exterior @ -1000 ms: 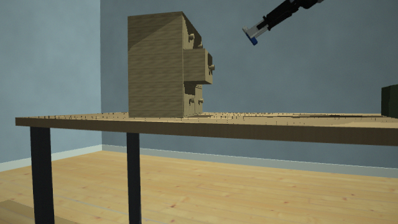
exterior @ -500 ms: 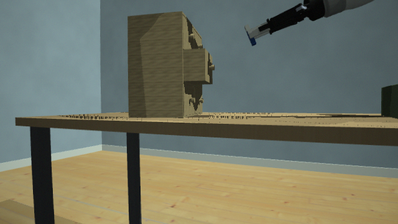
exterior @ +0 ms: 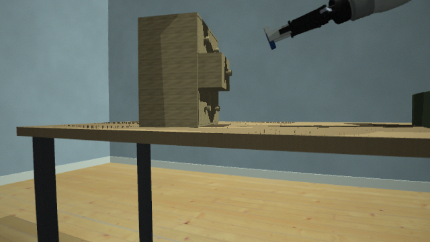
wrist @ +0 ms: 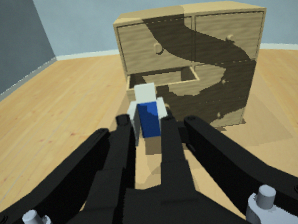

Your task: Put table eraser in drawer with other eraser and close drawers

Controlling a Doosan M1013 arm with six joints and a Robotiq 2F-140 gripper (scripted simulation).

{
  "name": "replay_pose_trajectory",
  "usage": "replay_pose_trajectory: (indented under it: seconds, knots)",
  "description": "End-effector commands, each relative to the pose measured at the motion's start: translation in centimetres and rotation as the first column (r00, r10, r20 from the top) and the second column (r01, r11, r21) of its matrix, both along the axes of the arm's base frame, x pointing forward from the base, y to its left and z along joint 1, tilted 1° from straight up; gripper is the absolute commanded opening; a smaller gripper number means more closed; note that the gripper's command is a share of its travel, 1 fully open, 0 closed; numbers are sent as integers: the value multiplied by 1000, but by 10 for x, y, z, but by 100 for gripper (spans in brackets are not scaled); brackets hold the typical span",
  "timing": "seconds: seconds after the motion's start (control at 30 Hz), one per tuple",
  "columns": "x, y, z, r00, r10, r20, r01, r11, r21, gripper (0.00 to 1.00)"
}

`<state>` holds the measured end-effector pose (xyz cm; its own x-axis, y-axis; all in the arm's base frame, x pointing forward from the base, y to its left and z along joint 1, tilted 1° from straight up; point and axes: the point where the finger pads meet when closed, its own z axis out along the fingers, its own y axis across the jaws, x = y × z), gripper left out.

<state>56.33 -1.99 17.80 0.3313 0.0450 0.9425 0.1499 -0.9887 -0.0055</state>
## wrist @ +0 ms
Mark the dark brown wooden chest of drawers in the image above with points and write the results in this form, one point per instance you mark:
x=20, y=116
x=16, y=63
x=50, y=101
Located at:
x=191, y=11

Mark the blue and white eraser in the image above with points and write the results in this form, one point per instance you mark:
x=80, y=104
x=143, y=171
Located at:
x=147, y=108

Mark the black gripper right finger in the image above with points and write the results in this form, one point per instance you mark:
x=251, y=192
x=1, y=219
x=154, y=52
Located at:
x=269, y=195

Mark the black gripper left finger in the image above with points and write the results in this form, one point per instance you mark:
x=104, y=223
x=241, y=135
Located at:
x=61, y=195

